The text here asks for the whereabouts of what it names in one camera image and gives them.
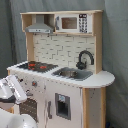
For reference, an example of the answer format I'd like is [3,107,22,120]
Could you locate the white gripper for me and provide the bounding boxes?
[2,75,27,104]

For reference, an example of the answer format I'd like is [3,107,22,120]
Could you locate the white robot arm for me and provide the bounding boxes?
[0,75,38,128]

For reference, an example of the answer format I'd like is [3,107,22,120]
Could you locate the wooden toy kitchen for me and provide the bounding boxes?
[8,10,115,128]

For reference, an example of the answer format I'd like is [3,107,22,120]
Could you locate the toy oven door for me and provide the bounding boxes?
[19,89,44,128]

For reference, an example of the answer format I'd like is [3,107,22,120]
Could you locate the red right stove knob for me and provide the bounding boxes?
[32,81,37,87]

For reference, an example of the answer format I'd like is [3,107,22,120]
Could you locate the black toy stovetop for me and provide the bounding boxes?
[20,61,56,72]

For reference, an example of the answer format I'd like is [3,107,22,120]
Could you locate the white cabinet door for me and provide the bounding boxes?
[45,81,82,128]

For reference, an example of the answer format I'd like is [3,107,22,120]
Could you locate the grey toy sink basin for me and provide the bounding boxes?
[53,67,92,81]

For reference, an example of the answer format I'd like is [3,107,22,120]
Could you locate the black toy faucet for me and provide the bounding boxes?
[75,49,95,71]

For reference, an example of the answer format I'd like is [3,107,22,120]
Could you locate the grey range hood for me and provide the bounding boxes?
[25,14,54,34]

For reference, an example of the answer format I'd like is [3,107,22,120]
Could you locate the toy microwave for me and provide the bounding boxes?
[55,14,92,33]

